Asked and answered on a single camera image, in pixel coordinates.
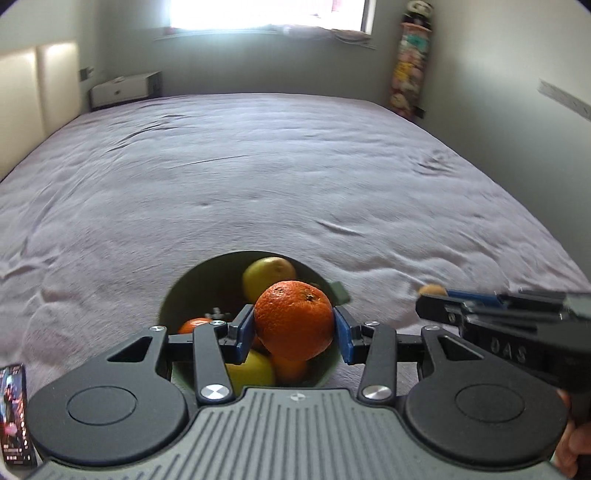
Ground orange tangerine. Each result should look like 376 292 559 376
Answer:
253 280 335 362
177 317 211 334
270 355 308 385

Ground beige padded headboard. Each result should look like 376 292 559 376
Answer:
0 41 82 177

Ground small brown kiwi fruit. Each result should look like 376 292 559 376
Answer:
418 284 448 296

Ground smartphone with colourful screen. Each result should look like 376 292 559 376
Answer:
0 364 37 469

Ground large green-yellow apple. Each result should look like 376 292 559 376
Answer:
242 257 297 303

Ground white wall hook rack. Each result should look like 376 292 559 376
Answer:
538 80 591 121

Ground stuffed toy column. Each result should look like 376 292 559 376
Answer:
390 0 434 120

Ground white bedside cabinet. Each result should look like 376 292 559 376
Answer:
89 71 162 111

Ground window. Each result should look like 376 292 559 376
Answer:
164 0 376 34

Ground yellow lemon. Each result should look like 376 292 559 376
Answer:
225 350 276 397

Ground lilac bed blanket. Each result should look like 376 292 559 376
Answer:
1 94 590 391

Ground wall socket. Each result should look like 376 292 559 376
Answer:
79 67 94 82

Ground green plastic bowl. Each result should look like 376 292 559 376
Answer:
158 251 351 390

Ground person's right hand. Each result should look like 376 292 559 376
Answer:
552 389 590 479

